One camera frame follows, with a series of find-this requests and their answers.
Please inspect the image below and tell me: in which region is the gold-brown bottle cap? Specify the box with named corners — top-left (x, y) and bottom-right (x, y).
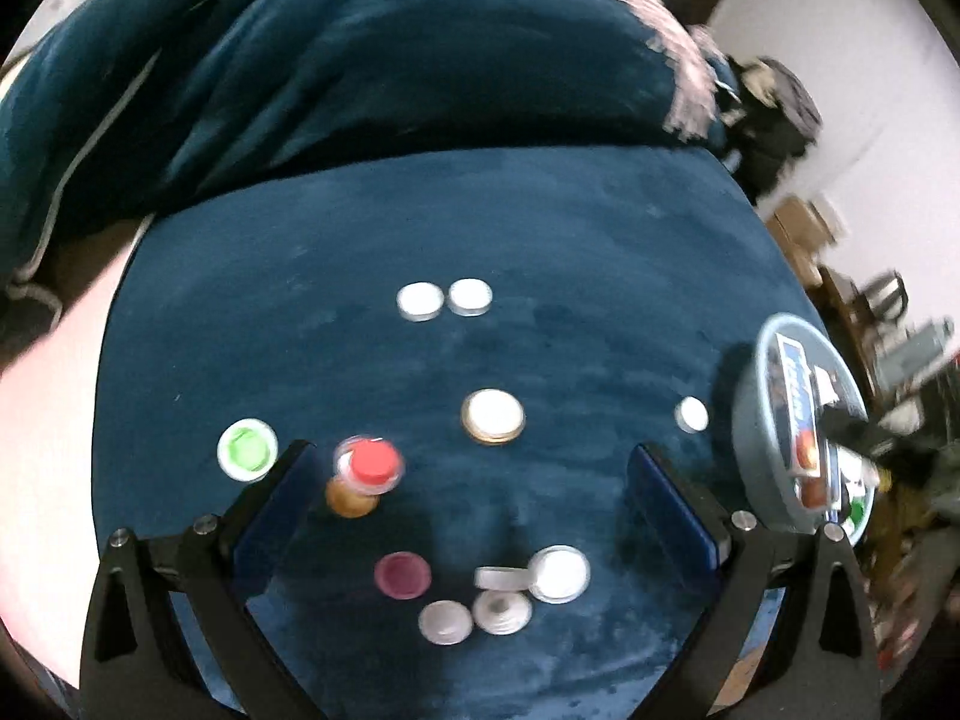
top-left (460, 388), bottom-right (527, 447)

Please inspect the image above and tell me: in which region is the orange bottle cap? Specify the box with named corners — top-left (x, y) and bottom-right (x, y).
top-left (325, 476), bottom-right (380, 520)

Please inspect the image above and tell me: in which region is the white lid with clear rim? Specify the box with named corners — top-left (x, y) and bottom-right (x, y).
top-left (527, 544), bottom-right (591, 605)

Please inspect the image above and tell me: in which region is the dark blue velvet blanket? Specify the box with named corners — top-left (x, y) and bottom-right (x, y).
top-left (90, 146), bottom-right (835, 720)

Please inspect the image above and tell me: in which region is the cardboard box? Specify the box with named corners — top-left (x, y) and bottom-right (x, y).
top-left (765, 195), bottom-right (846, 287)

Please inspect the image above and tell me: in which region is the green cap on white lid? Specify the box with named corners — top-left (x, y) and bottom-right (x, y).
top-left (216, 418), bottom-right (280, 483)

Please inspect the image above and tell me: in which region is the pink bed sheet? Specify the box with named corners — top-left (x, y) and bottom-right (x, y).
top-left (0, 229), bottom-right (151, 691)

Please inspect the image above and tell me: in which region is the pink fringed scarf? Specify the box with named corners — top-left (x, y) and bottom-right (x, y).
top-left (570, 0), bottom-right (734, 145)

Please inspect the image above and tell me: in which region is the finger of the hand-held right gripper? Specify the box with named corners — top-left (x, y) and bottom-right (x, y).
top-left (820, 401), bottom-right (891, 460)

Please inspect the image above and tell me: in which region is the white cap with clear rim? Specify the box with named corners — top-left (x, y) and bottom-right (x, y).
top-left (446, 277), bottom-right (494, 317)

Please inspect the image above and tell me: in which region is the stainless steel kettle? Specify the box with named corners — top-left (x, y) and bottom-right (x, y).
top-left (862, 270), bottom-right (910, 325)

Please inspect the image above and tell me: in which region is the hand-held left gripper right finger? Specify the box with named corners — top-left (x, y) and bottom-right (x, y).
top-left (626, 442), bottom-right (882, 720)

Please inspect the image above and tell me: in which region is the red bottle cap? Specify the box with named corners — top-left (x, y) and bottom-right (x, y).
top-left (349, 439), bottom-right (402, 488)

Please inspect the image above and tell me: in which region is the blue-grey mesh basket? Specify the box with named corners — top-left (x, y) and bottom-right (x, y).
top-left (731, 313), bottom-right (876, 539)

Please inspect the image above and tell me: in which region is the pile of dark clothes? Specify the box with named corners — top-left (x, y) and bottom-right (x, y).
top-left (724, 56), bottom-right (824, 190)

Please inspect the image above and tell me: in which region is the pink bottle cap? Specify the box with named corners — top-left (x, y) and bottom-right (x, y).
top-left (373, 551), bottom-right (433, 601)

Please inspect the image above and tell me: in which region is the ointment box with orange circle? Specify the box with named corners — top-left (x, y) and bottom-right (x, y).
top-left (776, 331), bottom-right (830, 511)

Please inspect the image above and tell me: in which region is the large white lid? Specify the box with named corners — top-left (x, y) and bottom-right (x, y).
top-left (396, 283), bottom-right (445, 323)

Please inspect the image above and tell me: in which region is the open white bottle cap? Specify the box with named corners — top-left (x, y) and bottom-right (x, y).
top-left (472, 591), bottom-right (533, 636)

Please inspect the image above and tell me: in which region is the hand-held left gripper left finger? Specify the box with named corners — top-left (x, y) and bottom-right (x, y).
top-left (79, 439), bottom-right (320, 720)

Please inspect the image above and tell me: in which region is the pale green thermos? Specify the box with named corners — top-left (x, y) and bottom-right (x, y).
top-left (881, 319), bottom-right (959, 392)

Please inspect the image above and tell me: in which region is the dark blue piped quilt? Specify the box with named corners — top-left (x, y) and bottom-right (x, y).
top-left (0, 0), bottom-right (751, 282)

